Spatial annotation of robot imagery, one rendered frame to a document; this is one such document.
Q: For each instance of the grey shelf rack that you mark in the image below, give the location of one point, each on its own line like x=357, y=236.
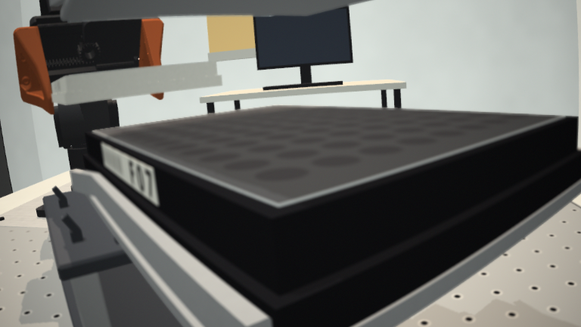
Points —
x=194, y=294

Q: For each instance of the white microplate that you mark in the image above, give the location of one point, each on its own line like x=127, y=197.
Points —
x=110, y=84

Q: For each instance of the black microplate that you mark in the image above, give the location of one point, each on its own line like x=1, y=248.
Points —
x=322, y=216

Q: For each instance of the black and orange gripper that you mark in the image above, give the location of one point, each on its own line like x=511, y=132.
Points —
x=50, y=48

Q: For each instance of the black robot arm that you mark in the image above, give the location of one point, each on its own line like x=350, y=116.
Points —
x=76, y=119

